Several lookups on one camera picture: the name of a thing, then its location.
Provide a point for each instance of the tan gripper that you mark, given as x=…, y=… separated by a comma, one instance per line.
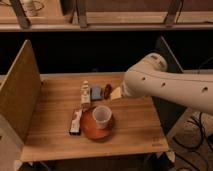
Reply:
x=116, y=94

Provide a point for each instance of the white ceramic cup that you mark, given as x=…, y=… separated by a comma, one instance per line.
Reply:
x=102, y=115

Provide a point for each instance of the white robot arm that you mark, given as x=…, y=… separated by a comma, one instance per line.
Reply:
x=150, y=77

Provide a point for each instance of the dark red small object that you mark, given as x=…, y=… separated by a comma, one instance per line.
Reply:
x=107, y=91

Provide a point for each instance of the blue rectangular block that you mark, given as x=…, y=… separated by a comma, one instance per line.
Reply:
x=96, y=93

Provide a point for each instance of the small white bottle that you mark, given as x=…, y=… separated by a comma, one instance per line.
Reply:
x=85, y=95

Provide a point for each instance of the orange round bowl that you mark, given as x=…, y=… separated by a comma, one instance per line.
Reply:
x=90, y=128

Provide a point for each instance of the flat candy bar package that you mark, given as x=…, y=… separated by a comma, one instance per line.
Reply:
x=75, y=122

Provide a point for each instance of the left wooden side panel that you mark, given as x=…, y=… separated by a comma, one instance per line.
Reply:
x=18, y=94

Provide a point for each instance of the wooden back shelf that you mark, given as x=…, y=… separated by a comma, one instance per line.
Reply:
x=105, y=15

